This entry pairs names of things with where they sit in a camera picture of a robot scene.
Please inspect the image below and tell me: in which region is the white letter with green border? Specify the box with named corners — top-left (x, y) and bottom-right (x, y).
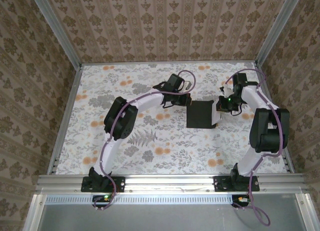
top-left (211, 100), bottom-right (223, 126)

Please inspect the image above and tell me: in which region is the black box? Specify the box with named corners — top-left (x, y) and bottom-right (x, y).
top-left (186, 99), bottom-right (218, 129)

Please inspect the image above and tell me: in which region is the floral tablecloth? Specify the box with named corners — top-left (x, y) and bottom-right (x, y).
top-left (55, 62), bottom-right (288, 176)

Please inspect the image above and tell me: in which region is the grey metal panel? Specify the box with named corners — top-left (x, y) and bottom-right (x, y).
top-left (23, 193), bottom-right (320, 231)

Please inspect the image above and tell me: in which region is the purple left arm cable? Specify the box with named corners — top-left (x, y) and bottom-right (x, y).
top-left (93, 70), bottom-right (196, 212)

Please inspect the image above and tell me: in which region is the aluminium rear rail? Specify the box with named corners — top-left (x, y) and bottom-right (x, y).
top-left (79, 61), bottom-right (258, 66)

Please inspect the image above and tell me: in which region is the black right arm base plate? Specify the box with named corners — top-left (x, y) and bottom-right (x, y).
top-left (213, 175), bottom-right (260, 193)

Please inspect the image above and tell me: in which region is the aluminium mounting rail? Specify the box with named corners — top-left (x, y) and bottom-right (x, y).
top-left (34, 173), bottom-right (310, 194)

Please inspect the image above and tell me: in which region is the aluminium side rail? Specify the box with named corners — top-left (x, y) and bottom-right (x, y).
top-left (46, 64), bottom-right (84, 176)
top-left (253, 62), bottom-right (295, 174)

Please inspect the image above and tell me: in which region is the aluminium corner post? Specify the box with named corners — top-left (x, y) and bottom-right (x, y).
top-left (254, 0), bottom-right (305, 67)
top-left (27, 0), bottom-right (84, 68)

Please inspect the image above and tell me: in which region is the slotted grey cable duct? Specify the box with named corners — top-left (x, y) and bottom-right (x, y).
top-left (44, 194), bottom-right (233, 205)

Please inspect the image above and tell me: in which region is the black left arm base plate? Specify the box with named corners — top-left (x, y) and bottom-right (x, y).
top-left (80, 176), bottom-right (126, 193)

